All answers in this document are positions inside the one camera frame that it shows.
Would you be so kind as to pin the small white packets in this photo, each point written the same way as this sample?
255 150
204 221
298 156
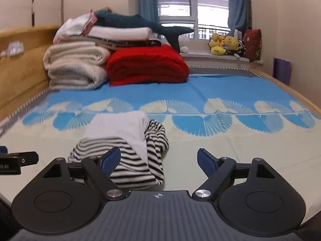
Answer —
13 49

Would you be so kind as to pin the red cushion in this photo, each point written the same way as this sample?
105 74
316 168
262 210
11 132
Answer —
252 45

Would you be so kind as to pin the speckled cream folded blanket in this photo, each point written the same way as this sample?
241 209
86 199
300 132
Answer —
75 76

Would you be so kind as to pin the blue patterned bed sheet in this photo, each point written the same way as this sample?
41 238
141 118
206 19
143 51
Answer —
225 150

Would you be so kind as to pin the window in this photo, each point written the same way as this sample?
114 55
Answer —
190 7

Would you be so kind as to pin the white windowsill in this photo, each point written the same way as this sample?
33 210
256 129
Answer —
200 55

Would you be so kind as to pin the white folded blanket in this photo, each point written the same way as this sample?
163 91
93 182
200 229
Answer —
120 33

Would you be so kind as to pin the white plush ball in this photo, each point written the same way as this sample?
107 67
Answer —
184 47

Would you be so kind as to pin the red folded blanket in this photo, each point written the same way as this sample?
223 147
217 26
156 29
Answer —
148 65

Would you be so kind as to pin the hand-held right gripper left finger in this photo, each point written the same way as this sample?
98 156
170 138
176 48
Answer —
111 159

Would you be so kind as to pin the teal shark plush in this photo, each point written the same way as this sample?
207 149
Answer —
130 21

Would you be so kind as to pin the yellow plush toy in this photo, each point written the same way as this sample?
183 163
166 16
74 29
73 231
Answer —
231 44
217 45

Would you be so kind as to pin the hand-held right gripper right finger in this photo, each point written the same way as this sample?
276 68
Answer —
207 161

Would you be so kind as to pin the dark patterned folded cloth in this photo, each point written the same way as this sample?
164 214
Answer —
140 44

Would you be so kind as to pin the striped plush toy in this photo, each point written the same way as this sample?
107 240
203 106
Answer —
240 49

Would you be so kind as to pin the wooden bed frame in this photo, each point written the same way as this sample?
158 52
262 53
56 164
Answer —
22 75

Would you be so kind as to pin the striped white sweater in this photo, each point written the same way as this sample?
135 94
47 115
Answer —
117 130

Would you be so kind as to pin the blue curtain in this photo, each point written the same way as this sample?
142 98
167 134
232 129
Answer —
148 0
238 2

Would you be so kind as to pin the pink white cloth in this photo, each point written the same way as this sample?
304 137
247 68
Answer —
72 26

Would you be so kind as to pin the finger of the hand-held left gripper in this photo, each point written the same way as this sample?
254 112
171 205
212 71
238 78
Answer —
28 157
3 150

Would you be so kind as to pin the cream wardrobe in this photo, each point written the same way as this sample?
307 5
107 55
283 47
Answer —
47 2

